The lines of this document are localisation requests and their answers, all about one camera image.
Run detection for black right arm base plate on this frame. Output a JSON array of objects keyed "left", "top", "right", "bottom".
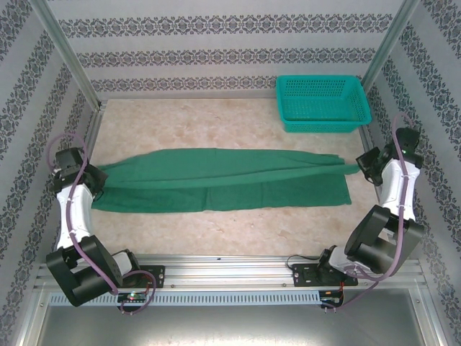
[{"left": 292, "top": 262, "right": 359, "bottom": 288}]

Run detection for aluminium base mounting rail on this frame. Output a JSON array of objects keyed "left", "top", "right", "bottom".
[{"left": 34, "top": 252, "right": 428, "bottom": 290}]

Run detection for grey metal sheet panel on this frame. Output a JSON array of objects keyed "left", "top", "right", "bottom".
[{"left": 21, "top": 288, "right": 442, "bottom": 346}]

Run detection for thin black cable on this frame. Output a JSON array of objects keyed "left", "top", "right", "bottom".
[{"left": 285, "top": 254, "right": 323, "bottom": 272}]

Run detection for aluminium frame post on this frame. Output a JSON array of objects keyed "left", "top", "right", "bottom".
[
  {"left": 362, "top": 0, "right": 421, "bottom": 88},
  {"left": 30, "top": 0, "right": 102, "bottom": 109}
]

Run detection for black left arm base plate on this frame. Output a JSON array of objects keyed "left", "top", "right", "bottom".
[{"left": 118, "top": 265, "right": 166, "bottom": 289}]

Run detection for green long pants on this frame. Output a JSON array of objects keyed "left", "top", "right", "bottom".
[{"left": 91, "top": 146, "right": 359, "bottom": 214}]

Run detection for slotted grey cable duct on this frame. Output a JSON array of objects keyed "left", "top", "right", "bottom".
[{"left": 48, "top": 290, "right": 322, "bottom": 306}]

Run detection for teal plastic mesh basket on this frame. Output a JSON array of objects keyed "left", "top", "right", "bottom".
[{"left": 275, "top": 74, "right": 372, "bottom": 134}]

